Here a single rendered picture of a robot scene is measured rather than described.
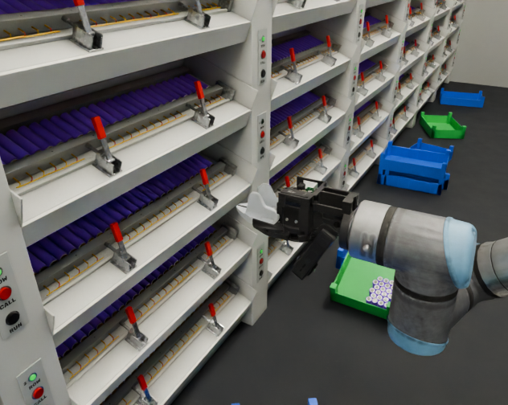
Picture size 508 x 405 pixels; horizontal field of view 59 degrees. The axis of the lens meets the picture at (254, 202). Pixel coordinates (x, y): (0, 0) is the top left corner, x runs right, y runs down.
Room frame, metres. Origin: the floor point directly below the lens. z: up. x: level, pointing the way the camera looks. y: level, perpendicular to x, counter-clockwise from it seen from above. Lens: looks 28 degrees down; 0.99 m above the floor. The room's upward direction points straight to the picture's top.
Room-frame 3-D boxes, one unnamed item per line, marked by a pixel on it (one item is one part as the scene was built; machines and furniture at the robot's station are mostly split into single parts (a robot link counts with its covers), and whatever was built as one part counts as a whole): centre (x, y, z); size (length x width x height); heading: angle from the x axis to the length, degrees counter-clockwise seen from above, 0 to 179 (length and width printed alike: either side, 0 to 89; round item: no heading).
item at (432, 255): (0.54, -0.25, 0.62); 0.12 x 0.09 x 0.10; 60
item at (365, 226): (0.58, -0.17, 0.62); 0.10 x 0.05 x 0.09; 150
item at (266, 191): (0.69, -0.02, 0.62); 0.09 x 0.03 x 0.06; 60
